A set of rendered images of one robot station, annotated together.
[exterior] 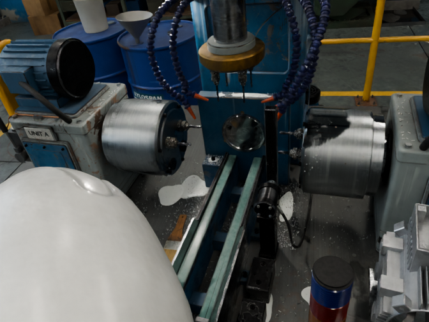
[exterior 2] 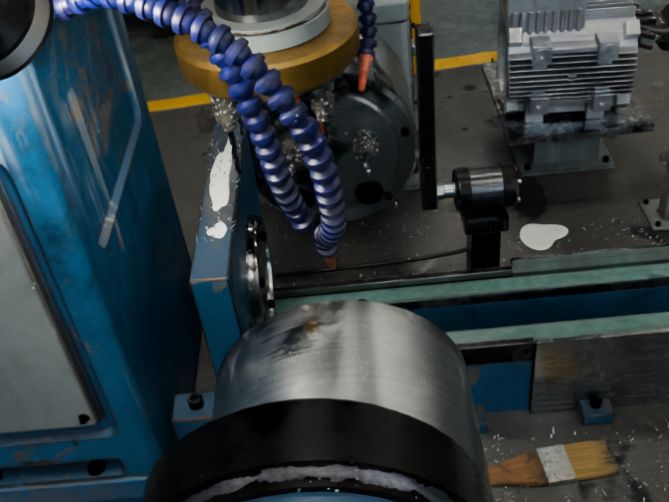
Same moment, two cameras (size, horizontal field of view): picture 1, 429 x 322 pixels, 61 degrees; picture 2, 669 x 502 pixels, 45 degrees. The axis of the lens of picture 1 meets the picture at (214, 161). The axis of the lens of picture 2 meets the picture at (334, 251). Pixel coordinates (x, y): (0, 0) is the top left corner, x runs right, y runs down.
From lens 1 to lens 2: 134 cm
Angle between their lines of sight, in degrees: 79
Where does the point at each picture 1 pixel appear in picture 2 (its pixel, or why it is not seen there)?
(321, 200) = (318, 261)
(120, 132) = (456, 426)
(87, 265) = not seen: outside the picture
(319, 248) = (441, 245)
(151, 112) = (372, 324)
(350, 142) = (378, 50)
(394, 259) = (562, 44)
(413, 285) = (602, 22)
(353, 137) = not seen: hidden behind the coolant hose
